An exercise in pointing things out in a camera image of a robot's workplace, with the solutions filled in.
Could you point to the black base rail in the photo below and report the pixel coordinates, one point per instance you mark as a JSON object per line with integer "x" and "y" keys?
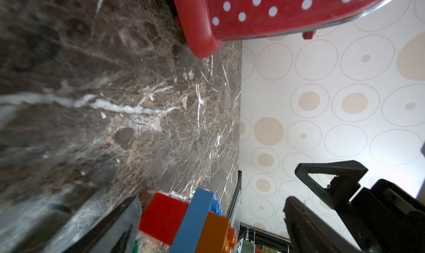
{"x": 252, "y": 239}

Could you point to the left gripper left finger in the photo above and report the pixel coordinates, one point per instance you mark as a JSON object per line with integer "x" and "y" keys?
{"x": 116, "y": 233}

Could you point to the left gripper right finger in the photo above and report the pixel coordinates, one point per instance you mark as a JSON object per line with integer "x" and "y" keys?
{"x": 309, "y": 233}

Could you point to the green 2x2 lego brick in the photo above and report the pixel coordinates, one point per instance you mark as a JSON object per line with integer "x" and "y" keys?
{"x": 135, "y": 248}

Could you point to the red polka dot toaster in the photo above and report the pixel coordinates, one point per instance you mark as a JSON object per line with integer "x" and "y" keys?
{"x": 208, "y": 24}

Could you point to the orange 2x2 lego brick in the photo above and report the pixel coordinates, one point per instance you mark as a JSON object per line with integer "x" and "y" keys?
{"x": 218, "y": 235}

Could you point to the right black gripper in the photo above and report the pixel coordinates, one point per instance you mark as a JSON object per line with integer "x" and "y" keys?
{"x": 383, "y": 219}

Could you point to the light blue 2x4 lego brick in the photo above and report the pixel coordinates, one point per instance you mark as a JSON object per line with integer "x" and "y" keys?
{"x": 189, "y": 233}

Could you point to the red 2x2 lego brick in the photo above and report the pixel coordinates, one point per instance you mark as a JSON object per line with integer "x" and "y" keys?
{"x": 163, "y": 218}

